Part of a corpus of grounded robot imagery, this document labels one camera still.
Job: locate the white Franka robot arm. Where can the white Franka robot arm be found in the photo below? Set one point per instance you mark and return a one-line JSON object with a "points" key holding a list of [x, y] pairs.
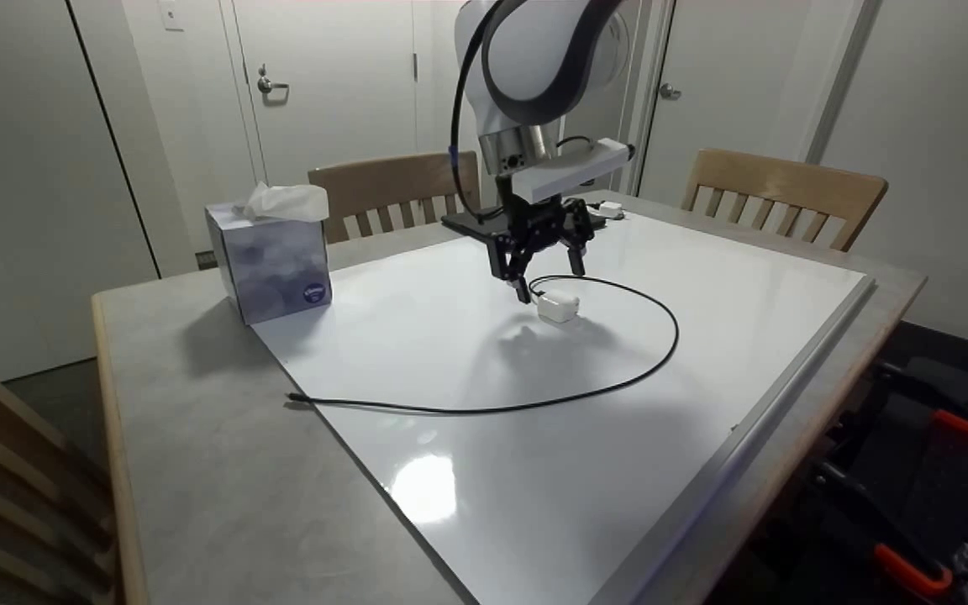
{"points": [[538, 55]]}

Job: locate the small white spare charger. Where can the small white spare charger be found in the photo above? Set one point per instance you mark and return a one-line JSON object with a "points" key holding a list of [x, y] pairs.
{"points": [[611, 211]]}

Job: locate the wooden slat-back chair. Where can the wooden slat-back chair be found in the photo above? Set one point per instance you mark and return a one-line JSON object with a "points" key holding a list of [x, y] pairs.
{"points": [[2, 482], [384, 181], [789, 181]]}

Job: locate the large white whiteboard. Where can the large white whiteboard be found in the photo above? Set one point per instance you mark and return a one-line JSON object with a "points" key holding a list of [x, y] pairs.
{"points": [[572, 473]]}

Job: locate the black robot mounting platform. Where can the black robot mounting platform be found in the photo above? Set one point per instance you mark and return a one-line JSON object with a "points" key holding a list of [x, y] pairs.
{"points": [[923, 494]]}

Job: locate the white wall light switch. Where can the white wall light switch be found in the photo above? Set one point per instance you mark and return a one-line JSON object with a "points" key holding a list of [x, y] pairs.
{"points": [[174, 16]]}

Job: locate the black closed laptop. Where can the black closed laptop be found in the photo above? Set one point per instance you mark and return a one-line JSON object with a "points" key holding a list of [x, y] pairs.
{"points": [[466, 226]]}

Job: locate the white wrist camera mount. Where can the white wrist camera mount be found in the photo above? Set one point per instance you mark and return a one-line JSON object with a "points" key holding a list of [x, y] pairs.
{"points": [[572, 171]]}

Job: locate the white charger adapter brick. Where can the white charger adapter brick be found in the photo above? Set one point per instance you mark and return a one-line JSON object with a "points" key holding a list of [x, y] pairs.
{"points": [[560, 306]]}

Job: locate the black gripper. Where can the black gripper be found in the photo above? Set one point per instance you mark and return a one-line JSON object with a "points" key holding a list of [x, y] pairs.
{"points": [[538, 219]]}

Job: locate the plain white side door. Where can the plain white side door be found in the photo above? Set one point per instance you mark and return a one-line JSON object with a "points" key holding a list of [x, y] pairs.
{"points": [[741, 101]]}

